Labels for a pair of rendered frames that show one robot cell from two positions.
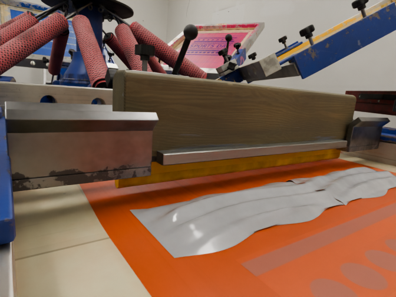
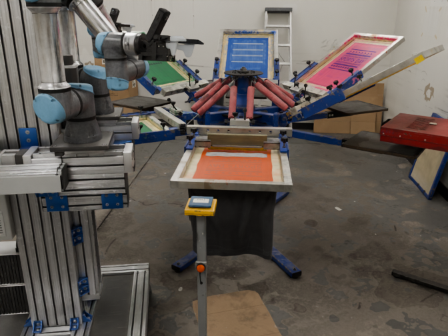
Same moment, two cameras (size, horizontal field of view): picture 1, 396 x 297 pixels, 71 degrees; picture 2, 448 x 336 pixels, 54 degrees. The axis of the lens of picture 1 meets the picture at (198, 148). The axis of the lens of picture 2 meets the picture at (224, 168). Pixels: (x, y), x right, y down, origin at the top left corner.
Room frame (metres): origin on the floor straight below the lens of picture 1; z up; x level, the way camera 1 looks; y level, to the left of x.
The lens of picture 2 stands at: (-1.68, -1.64, 1.78)
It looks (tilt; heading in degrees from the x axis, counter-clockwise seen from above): 20 degrees down; 40
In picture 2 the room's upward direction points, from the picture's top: straight up
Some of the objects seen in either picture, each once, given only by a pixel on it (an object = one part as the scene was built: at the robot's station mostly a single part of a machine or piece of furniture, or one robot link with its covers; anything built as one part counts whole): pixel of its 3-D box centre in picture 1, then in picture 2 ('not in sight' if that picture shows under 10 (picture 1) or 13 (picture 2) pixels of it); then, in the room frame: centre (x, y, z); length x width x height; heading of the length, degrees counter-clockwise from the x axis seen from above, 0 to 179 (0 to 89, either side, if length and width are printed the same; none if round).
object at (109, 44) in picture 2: not in sight; (114, 44); (-0.73, -0.36, 1.65); 0.11 x 0.08 x 0.09; 111
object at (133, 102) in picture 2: not in sight; (177, 112); (0.96, 1.08, 0.91); 1.34 x 0.40 x 0.08; 95
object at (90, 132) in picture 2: not in sight; (82, 127); (-0.70, -0.07, 1.31); 0.15 x 0.15 x 0.10
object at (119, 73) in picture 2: not in sight; (119, 73); (-0.71, -0.36, 1.56); 0.11 x 0.08 x 0.11; 21
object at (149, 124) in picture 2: not in sight; (127, 116); (0.20, 0.79, 1.05); 1.08 x 0.61 x 0.23; 155
